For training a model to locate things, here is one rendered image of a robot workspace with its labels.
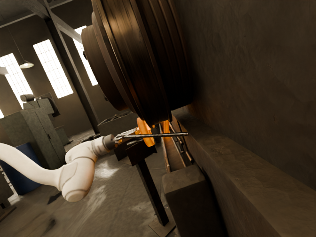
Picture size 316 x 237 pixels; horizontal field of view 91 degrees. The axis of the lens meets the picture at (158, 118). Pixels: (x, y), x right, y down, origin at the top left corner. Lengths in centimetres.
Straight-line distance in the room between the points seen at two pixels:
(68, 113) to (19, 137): 801
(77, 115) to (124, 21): 1148
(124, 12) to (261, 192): 37
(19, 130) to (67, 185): 347
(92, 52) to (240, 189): 42
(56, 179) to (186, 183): 55
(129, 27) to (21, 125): 383
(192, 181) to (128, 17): 36
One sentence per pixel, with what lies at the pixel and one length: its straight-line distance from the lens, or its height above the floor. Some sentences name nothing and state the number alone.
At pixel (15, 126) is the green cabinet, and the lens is 417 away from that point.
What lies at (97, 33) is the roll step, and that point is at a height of 117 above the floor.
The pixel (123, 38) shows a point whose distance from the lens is 36.
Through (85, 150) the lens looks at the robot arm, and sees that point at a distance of 82.
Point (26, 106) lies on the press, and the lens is 872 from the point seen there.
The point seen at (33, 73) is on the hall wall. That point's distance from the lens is 1297.
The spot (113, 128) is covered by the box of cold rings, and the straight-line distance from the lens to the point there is 306.
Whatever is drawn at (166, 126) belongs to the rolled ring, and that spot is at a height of 71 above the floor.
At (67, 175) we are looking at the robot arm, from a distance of 74.
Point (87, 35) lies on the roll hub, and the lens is 50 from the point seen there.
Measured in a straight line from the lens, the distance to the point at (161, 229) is 145.
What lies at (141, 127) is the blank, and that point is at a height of 87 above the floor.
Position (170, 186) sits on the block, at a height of 80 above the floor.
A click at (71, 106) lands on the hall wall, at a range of 1186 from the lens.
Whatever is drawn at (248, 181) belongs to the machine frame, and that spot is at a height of 87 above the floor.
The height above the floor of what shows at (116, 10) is 118.
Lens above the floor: 101
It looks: 10 degrees down
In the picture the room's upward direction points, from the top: 20 degrees counter-clockwise
